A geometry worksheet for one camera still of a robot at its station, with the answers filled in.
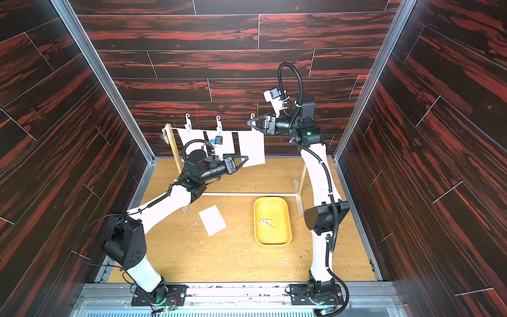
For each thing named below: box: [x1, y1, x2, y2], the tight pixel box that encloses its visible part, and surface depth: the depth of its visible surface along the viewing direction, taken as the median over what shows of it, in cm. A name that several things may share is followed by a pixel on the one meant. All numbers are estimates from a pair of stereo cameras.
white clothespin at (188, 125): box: [184, 112, 193, 133], surface depth 69 cm
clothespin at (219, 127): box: [215, 114, 223, 137], surface depth 69 cm
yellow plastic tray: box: [253, 196, 293, 247], surface depth 93 cm
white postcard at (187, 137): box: [177, 128, 208, 158], surface depth 72 cm
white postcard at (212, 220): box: [198, 204, 228, 237], surface depth 96 cm
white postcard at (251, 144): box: [237, 127, 267, 168], surface depth 74 cm
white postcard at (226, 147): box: [205, 130, 236, 161], surface depth 71 cm
